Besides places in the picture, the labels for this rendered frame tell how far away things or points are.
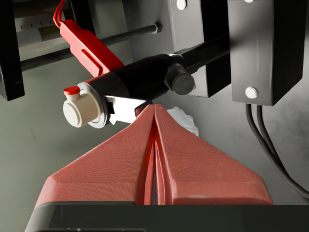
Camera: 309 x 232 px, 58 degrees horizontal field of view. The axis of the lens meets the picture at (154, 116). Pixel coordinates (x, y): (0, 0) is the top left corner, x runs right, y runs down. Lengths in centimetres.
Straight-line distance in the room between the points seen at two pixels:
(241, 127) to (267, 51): 24
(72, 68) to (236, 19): 31
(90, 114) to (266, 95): 15
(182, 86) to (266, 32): 9
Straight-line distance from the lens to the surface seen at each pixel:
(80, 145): 51
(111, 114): 15
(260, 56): 24
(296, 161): 46
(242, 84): 26
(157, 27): 48
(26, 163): 47
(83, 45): 19
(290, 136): 44
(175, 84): 17
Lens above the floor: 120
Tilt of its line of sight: 40 degrees down
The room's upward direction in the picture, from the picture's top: 121 degrees counter-clockwise
